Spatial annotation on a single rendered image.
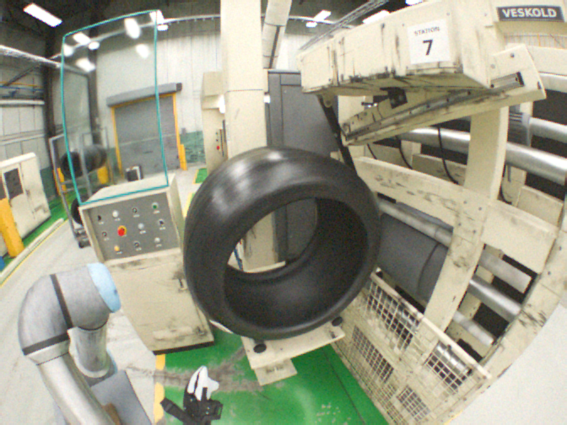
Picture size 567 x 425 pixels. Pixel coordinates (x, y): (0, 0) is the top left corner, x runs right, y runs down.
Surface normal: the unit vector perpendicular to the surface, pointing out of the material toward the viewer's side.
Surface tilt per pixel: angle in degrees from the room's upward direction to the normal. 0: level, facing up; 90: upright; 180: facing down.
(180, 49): 90
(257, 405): 0
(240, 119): 90
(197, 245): 70
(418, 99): 90
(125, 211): 90
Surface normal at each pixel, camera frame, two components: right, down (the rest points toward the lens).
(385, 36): -0.93, 0.18
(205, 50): 0.30, 0.36
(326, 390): -0.04, -0.92
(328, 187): 0.39, 0.17
